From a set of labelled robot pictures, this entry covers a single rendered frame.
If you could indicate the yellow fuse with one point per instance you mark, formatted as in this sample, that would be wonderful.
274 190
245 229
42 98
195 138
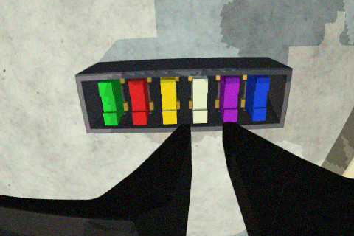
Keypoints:
169 106

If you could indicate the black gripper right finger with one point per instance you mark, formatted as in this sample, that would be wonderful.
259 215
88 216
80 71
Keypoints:
280 194

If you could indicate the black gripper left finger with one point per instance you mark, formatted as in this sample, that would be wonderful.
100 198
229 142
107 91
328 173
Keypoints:
151 201

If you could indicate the cream shallow tray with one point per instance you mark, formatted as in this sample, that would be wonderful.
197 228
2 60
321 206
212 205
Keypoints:
340 159

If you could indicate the black fuse block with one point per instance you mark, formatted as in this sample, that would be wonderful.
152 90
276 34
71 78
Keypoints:
125 96

